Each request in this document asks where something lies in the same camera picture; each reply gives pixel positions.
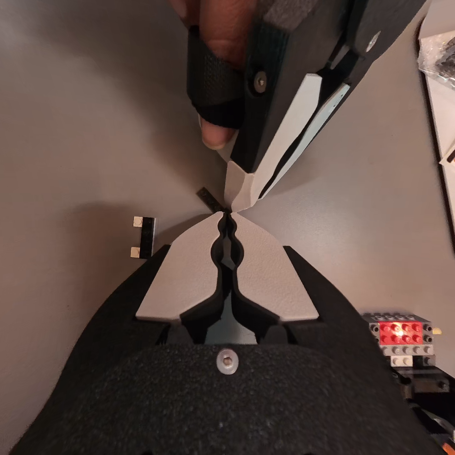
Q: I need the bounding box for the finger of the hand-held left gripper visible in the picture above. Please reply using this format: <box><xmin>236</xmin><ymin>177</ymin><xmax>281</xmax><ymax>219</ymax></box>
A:
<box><xmin>259</xmin><ymin>83</ymin><xmax>351</xmax><ymax>200</ymax></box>
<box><xmin>224</xmin><ymin>73</ymin><xmax>323</xmax><ymax>214</ymax></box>

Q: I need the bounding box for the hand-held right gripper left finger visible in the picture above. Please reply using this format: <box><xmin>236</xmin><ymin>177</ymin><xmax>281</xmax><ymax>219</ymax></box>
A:
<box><xmin>136</xmin><ymin>212</ymin><xmax>228</xmax><ymax>343</ymax></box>

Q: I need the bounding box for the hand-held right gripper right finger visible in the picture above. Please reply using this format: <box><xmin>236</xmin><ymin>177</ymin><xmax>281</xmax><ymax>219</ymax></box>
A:
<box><xmin>227</xmin><ymin>212</ymin><xmax>320</xmax><ymax>343</ymax></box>

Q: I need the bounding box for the partly built lego car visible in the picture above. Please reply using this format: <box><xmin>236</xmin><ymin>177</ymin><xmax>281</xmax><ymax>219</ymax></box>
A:
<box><xmin>361</xmin><ymin>312</ymin><xmax>455</xmax><ymax>455</ymax></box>

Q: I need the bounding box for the bag of dark lego parts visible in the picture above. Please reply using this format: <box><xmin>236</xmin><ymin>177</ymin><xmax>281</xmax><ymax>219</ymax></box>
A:
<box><xmin>419</xmin><ymin>31</ymin><xmax>455</xmax><ymax>88</ymax></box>

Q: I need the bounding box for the person's left hand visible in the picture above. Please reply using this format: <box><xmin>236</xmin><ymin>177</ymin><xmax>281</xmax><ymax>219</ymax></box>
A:
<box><xmin>170</xmin><ymin>0</ymin><xmax>257</xmax><ymax>150</ymax></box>

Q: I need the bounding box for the white tray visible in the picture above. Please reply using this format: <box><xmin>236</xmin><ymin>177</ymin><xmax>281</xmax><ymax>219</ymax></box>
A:
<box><xmin>419</xmin><ymin>14</ymin><xmax>455</xmax><ymax>251</ymax></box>

